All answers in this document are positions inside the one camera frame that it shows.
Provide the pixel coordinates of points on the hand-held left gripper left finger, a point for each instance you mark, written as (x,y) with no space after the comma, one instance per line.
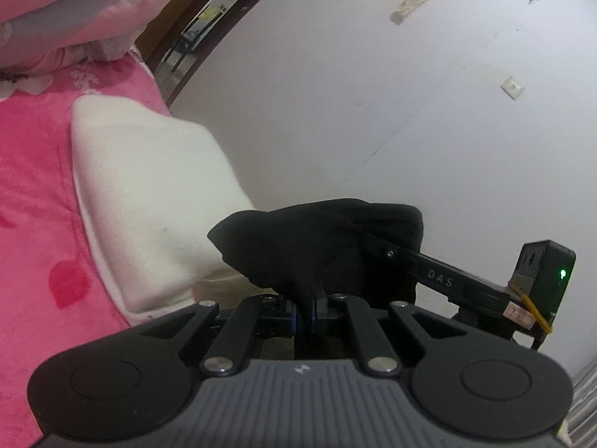
(293,322)

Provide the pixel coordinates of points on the white adhesive wall hook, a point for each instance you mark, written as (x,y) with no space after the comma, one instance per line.
(512,87)

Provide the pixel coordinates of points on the pink patterned quilt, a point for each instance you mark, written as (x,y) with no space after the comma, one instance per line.
(70,0)

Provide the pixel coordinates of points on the folded white cloth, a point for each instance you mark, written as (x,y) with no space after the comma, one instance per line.
(154,186)

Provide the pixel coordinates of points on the pink floral bed sheet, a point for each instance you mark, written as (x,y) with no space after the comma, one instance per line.
(37,196)

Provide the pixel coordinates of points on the dark framed mirror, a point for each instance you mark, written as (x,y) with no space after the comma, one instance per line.
(210,9)

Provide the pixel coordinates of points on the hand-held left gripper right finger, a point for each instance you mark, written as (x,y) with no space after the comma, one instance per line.
(313,324)

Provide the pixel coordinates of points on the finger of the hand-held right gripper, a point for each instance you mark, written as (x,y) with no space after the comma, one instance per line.
(389,253)

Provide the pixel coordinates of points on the grey striped cloth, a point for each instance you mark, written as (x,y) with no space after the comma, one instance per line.
(585,410)

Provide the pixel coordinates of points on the black shirt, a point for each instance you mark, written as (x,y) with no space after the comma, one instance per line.
(317,242)

